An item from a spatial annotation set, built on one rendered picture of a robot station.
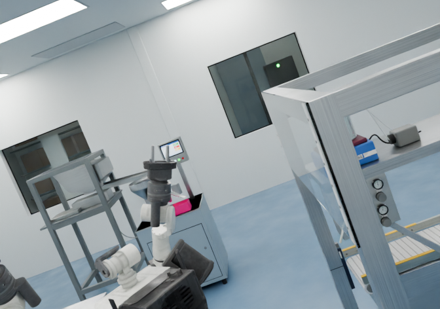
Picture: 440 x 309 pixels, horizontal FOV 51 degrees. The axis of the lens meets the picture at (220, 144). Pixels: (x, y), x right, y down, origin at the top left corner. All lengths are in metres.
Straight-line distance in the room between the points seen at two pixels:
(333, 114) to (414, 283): 1.09
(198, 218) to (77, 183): 1.56
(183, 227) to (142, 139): 2.89
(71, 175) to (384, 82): 4.38
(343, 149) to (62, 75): 6.28
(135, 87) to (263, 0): 2.20
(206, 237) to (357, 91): 3.31
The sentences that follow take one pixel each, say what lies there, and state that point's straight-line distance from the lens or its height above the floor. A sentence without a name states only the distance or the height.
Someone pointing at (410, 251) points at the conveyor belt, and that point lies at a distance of 2.07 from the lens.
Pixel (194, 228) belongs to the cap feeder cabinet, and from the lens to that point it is 4.17.
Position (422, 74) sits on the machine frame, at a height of 1.59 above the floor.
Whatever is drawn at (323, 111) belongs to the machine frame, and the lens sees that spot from 1.00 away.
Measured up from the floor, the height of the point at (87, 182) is 1.25.
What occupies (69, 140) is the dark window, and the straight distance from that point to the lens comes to 7.24.
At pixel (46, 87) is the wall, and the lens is 7.18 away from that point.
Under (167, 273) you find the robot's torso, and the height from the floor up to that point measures 1.25.
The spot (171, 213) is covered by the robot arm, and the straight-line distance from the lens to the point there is 1.73.
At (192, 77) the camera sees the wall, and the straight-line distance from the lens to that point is 6.70.
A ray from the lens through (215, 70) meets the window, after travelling 6.78.
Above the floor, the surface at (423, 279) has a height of 0.76.
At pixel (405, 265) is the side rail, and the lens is 1.93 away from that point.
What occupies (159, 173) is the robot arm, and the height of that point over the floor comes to 1.50.
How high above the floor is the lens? 1.73
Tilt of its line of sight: 7 degrees down
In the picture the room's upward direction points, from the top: 21 degrees counter-clockwise
